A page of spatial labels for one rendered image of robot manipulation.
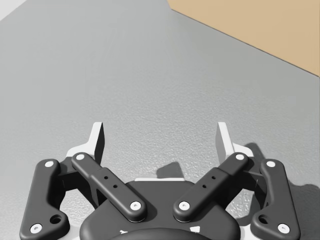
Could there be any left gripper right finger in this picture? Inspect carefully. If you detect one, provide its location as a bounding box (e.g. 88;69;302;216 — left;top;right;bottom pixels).
172;121;302;238

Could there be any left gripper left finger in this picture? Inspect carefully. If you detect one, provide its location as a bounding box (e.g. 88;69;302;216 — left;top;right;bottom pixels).
19;121;148;240

